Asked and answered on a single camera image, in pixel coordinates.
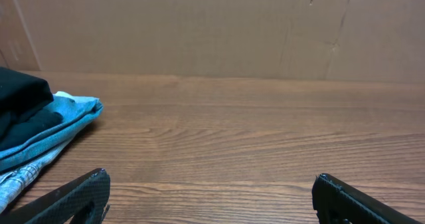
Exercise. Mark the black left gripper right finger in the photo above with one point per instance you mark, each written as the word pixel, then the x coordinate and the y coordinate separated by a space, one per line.
pixel 336 202

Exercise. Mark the plaid white folded garment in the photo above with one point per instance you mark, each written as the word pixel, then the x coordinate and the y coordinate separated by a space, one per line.
pixel 14 182

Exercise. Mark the dark navy folded garment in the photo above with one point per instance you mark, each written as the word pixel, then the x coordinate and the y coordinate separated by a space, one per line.
pixel 17 134

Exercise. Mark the black folded garment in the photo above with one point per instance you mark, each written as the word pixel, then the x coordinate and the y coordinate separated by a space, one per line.
pixel 22 95

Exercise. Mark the light blue folded garment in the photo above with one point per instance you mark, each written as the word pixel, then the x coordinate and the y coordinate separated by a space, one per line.
pixel 77 112

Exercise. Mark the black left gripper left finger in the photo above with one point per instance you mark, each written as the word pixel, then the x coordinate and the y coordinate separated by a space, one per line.
pixel 83 200

